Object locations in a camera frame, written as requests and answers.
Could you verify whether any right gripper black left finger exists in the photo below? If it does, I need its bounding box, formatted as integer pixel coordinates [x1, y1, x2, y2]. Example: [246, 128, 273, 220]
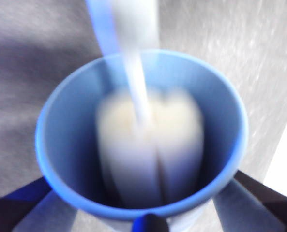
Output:
[0, 177, 79, 232]

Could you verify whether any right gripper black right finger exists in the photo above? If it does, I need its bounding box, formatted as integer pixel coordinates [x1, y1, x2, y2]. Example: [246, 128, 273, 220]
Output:
[212, 170, 287, 232]

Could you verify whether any blue ribbed plastic cup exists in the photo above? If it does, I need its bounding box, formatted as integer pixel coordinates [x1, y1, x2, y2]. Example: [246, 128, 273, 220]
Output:
[34, 48, 250, 232]

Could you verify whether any grey-handled sponge cup brush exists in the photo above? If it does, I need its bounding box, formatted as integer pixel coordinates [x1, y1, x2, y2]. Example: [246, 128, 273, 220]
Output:
[85, 0, 205, 209]

